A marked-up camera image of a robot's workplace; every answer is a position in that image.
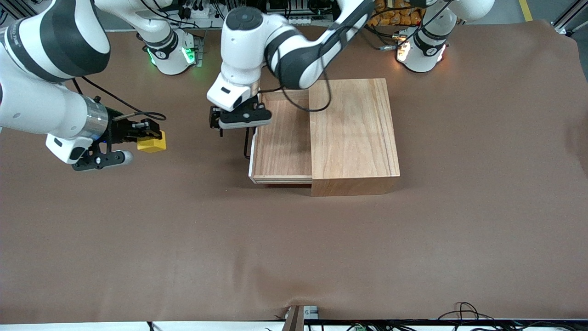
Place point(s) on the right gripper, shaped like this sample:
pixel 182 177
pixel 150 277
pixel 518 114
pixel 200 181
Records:
pixel 118 130

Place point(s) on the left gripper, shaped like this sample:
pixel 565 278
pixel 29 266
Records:
pixel 214 118

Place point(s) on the yellow cube block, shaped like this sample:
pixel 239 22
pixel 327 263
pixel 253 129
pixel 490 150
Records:
pixel 154 145

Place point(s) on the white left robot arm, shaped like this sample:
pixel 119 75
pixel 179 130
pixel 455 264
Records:
pixel 243 50

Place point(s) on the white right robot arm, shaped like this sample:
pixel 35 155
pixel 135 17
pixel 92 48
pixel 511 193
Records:
pixel 46 105

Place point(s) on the wooden drawer cabinet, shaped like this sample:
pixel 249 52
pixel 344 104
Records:
pixel 353 133

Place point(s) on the power strip with black plugs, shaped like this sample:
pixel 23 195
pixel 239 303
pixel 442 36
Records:
pixel 197 10

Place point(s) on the brown table cloth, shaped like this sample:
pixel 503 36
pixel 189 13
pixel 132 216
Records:
pixel 229 253

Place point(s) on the white power strip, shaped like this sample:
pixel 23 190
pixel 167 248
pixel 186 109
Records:
pixel 312 21

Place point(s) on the pile of orange objects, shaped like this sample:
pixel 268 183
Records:
pixel 395 14

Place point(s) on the brown bar at table edge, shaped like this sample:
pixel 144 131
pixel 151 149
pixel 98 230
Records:
pixel 294 322

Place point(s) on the green terminal connector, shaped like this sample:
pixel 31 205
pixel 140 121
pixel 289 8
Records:
pixel 359 327

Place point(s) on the aluminium profile beam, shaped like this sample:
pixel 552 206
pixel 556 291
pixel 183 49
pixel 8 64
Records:
pixel 567 23

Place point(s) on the grey metal base plate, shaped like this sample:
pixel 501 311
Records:
pixel 199 50

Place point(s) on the grey metal bracket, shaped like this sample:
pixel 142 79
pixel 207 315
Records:
pixel 311 311

